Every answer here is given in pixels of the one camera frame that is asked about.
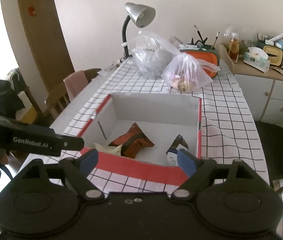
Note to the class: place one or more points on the white black grid tablecloth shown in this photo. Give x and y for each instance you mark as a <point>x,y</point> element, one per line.
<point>215,122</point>

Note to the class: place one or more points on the small clear plastic bag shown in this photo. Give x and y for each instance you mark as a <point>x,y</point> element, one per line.
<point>188,74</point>

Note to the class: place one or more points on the red cardboard box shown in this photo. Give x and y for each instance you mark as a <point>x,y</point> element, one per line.
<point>162,117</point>

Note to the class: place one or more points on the black bag pile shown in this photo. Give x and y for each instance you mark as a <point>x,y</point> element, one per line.
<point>10,102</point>

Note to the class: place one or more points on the white sideboard cabinet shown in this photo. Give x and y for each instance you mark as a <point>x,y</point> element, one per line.
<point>263,91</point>

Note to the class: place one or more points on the dark brown snack packet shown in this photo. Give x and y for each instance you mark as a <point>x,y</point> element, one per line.
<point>178,143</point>

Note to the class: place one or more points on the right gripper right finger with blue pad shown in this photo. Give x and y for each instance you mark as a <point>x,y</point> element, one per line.
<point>199,173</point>

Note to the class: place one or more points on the orange snack packet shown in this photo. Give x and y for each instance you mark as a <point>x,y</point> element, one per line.
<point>132,142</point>

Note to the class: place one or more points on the green pen holder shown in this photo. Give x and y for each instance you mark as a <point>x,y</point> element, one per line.
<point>200,45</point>

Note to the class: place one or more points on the wooden chair left side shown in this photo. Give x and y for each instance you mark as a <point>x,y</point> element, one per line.
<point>58,98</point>

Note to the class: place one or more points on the silver desk lamp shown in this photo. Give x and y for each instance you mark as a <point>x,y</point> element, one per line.
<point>141,16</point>

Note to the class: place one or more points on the large clear plastic bag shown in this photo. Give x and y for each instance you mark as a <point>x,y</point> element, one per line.
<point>151,54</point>

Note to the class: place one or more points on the brown wooden door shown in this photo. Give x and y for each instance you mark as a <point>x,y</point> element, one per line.
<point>46,41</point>

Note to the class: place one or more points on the green tissue box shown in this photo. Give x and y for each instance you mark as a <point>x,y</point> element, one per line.
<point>257,58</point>

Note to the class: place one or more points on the cream snack packet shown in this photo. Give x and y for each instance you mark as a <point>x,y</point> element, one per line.
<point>114,150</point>

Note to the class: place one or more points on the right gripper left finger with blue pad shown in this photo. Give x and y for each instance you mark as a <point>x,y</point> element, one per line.
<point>76,172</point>

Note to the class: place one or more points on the orange lidded container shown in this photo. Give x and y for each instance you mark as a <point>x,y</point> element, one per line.
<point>212,61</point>

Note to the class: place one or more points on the pink cloth on chair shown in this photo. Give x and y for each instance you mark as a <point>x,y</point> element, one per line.
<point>75,83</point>

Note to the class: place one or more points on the amber liquid bottle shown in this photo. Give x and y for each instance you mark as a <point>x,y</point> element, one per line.
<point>233,48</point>

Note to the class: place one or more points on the yellow tissue holder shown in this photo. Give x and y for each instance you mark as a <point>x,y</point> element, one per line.
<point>275,55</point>

